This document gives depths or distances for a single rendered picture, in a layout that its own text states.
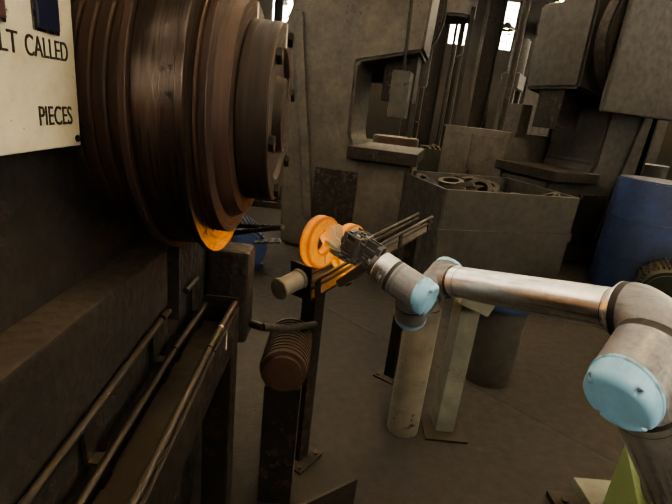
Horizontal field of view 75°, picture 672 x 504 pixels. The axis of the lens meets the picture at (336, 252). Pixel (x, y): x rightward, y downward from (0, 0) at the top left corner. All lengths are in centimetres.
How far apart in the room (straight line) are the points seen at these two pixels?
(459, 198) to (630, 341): 209
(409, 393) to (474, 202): 157
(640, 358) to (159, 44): 82
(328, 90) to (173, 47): 292
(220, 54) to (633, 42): 366
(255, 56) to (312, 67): 286
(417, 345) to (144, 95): 123
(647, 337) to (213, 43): 79
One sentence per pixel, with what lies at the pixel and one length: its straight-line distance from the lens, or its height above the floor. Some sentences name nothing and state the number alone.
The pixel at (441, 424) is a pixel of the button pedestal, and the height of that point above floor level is 4.
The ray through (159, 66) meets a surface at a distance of 58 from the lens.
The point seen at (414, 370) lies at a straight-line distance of 162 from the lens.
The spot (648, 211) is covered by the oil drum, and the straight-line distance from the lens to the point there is 391.
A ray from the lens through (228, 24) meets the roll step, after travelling 66.
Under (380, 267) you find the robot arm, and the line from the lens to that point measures 113.
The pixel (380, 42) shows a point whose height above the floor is 161.
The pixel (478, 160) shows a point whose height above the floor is 79.
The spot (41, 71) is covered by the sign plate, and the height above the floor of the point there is 114.
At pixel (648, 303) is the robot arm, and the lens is 94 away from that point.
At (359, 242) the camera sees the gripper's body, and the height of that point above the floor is 81.
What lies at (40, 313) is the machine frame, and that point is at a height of 87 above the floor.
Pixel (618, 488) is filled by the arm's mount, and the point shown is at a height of 20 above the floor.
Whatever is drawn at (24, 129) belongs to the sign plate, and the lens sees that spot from 56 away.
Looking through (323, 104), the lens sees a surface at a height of 115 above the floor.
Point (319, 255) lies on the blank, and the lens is 126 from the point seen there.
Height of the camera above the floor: 114
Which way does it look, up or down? 18 degrees down
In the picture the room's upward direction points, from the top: 6 degrees clockwise
